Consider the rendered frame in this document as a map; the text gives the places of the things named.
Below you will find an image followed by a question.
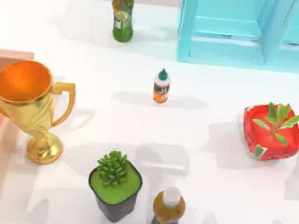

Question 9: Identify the red plant pot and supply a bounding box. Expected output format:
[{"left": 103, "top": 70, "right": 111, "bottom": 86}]
[{"left": 239, "top": 99, "right": 299, "bottom": 164}]

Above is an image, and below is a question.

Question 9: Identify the green bottle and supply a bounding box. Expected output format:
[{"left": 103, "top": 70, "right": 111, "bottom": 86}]
[{"left": 108, "top": 0, "right": 137, "bottom": 44}]

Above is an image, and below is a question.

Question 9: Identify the small white glue bottle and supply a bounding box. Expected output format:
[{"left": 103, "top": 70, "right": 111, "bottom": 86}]
[{"left": 151, "top": 67, "right": 172, "bottom": 106}]

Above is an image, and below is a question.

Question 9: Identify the light blue rack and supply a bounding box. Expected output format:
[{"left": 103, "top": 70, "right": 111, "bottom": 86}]
[{"left": 175, "top": 0, "right": 299, "bottom": 74}]

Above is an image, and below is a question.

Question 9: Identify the brown bottle with white cap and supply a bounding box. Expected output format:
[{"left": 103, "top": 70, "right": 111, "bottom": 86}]
[{"left": 150, "top": 184, "right": 188, "bottom": 224}]

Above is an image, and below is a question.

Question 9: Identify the gold trophy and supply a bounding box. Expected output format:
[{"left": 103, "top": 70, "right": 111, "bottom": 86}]
[{"left": 0, "top": 57, "right": 78, "bottom": 167}]

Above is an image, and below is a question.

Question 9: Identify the black plant pot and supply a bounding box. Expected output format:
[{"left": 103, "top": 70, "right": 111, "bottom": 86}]
[{"left": 84, "top": 148, "right": 146, "bottom": 224}]

